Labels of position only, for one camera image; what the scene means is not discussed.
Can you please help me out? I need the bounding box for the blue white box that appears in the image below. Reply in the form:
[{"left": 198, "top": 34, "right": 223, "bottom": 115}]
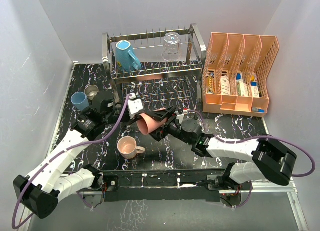
[{"left": 236, "top": 71, "right": 260, "bottom": 98}]

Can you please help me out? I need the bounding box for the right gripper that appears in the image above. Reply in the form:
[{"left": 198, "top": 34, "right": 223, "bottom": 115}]
[{"left": 143, "top": 107, "right": 193, "bottom": 146}]

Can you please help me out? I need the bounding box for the cream and brown steel cup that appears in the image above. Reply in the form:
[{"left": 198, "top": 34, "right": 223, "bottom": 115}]
[{"left": 84, "top": 85, "right": 99, "bottom": 101}]

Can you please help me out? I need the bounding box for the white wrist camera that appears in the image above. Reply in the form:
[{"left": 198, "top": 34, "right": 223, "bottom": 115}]
[
  {"left": 175, "top": 108, "right": 188, "bottom": 124},
  {"left": 127, "top": 93, "right": 145, "bottom": 119}
]

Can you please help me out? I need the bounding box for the peach handled mug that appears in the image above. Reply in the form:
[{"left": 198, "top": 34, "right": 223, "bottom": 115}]
[{"left": 117, "top": 136, "right": 146, "bottom": 160}]

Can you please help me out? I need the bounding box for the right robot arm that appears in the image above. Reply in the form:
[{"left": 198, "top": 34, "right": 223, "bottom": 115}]
[{"left": 137, "top": 107, "right": 297, "bottom": 190}]

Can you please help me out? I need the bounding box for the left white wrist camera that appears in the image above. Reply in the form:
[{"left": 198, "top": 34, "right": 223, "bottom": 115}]
[{"left": 127, "top": 93, "right": 145, "bottom": 119}]

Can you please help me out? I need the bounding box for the steel two-tier dish rack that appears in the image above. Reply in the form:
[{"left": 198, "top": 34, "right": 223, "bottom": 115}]
[{"left": 102, "top": 23, "right": 207, "bottom": 111}]

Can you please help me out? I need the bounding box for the light blue tumbler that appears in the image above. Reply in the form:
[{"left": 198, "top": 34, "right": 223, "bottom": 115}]
[{"left": 70, "top": 92, "right": 90, "bottom": 111}]

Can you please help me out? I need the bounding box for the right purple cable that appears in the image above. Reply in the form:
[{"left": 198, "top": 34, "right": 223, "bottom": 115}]
[{"left": 186, "top": 110, "right": 316, "bottom": 209}]

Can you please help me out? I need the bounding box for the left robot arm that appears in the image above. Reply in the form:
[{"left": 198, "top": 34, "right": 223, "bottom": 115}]
[{"left": 13, "top": 92, "right": 136, "bottom": 219}]

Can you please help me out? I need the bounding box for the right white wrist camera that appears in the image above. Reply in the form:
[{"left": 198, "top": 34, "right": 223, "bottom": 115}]
[{"left": 175, "top": 108, "right": 188, "bottom": 124}]

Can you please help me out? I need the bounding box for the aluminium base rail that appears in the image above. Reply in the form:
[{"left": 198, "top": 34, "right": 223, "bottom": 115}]
[{"left": 22, "top": 182, "right": 309, "bottom": 231}]

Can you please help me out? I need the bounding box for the dusty pink tumbler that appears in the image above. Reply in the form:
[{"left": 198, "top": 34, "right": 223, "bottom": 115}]
[{"left": 136, "top": 113, "right": 168, "bottom": 135}]

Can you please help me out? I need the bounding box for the orange plastic file organizer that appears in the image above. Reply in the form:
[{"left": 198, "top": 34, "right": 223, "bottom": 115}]
[{"left": 202, "top": 32, "right": 280, "bottom": 117}]

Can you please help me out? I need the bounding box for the white medicine box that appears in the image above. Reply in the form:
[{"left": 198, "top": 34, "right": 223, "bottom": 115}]
[{"left": 220, "top": 75, "right": 231, "bottom": 95}]

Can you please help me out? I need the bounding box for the clear glass cup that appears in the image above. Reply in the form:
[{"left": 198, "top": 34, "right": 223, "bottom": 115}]
[{"left": 162, "top": 32, "right": 182, "bottom": 62}]

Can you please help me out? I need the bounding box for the purple cable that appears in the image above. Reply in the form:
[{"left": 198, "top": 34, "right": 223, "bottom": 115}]
[
  {"left": 186, "top": 110, "right": 316, "bottom": 209},
  {"left": 11, "top": 93, "right": 133, "bottom": 229}
]

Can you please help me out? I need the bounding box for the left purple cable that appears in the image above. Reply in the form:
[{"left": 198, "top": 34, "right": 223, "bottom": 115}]
[{"left": 11, "top": 93, "right": 133, "bottom": 229}]

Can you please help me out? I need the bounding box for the small blue cap item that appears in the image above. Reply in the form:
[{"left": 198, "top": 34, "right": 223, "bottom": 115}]
[{"left": 251, "top": 107, "right": 265, "bottom": 113}]

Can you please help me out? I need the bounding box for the yellow striped box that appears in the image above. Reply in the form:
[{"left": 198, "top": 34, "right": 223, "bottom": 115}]
[{"left": 206, "top": 71, "right": 216, "bottom": 94}]

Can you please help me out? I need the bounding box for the blue handled mug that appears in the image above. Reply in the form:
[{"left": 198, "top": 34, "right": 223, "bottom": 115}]
[{"left": 115, "top": 40, "right": 142, "bottom": 72}]

